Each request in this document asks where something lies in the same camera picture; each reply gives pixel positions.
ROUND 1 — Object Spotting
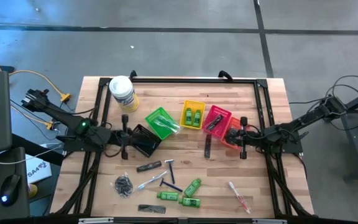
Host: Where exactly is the black comb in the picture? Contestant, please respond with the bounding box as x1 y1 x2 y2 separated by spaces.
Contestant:
203 133 213 159
206 114 224 131
135 160 163 173
137 203 167 215

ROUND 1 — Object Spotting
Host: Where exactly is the blue white toothbrush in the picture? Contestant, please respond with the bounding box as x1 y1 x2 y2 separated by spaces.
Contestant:
153 115 177 131
157 119 181 134
136 170 169 192

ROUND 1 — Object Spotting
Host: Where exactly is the black plastic basket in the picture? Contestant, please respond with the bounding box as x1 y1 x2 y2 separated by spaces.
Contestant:
131 123 163 159

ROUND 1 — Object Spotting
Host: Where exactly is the small yellow object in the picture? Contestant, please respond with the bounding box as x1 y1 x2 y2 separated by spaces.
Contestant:
28 183 39 199

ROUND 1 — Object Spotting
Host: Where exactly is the black floor cable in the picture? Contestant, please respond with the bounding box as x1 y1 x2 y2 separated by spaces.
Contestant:
289 74 358 138

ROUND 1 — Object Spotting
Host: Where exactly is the yellow Lysol wipes canister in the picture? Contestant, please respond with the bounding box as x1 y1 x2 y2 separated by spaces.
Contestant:
108 75 140 113

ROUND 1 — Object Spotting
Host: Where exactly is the yellow extension cord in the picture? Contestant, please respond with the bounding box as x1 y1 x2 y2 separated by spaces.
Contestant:
0 51 71 130

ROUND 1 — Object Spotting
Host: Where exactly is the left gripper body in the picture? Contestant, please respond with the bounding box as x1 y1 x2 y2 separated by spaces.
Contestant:
109 130 123 146

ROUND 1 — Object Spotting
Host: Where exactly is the black side desk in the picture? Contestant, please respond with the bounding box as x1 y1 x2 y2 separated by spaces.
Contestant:
0 146 30 220

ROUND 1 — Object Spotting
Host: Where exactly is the black metal table stand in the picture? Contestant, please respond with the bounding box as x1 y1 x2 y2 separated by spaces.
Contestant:
323 85 358 181

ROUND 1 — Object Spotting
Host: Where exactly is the silver metal bracket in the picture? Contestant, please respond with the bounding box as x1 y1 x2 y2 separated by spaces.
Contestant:
78 217 114 224
252 218 288 224

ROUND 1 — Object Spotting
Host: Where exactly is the yellow plastic basket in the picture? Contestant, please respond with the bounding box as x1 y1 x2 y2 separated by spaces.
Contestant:
180 99 206 130

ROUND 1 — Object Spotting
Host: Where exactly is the white cable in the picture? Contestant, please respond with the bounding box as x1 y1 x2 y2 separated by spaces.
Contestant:
0 144 63 166

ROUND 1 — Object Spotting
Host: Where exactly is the white cardboard box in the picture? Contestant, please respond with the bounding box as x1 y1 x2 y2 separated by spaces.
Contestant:
25 154 53 184

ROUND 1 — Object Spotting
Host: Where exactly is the small green shampoo bottle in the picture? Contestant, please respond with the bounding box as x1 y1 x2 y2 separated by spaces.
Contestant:
178 196 201 208
192 108 202 128
156 190 180 202
183 177 203 198
184 107 193 127

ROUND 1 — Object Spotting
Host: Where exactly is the green plastic basket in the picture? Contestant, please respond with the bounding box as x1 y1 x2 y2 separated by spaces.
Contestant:
144 106 181 141

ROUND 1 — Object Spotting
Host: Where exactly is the black aluminium rig frame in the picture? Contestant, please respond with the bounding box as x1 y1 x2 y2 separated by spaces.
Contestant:
50 76 315 218

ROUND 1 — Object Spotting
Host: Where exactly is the wrapped red white toothbrush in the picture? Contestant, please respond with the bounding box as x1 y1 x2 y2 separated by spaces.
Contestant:
227 181 252 215

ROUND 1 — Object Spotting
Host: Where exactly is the orange plastic basket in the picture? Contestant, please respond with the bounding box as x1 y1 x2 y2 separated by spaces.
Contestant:
221 116 245 151

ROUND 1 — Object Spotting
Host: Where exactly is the red plastic basket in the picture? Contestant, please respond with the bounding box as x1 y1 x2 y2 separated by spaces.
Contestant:
202 105 232 139

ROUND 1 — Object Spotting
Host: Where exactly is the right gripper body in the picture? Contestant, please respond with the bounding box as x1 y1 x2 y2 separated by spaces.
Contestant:
246 129 262 146

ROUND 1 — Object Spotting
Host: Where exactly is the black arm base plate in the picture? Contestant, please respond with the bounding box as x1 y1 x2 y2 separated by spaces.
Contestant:
257 128 304 154
62 136 109 153

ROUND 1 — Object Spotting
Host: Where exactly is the black computer mouse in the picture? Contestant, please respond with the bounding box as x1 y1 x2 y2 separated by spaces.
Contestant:
0 174 23 207

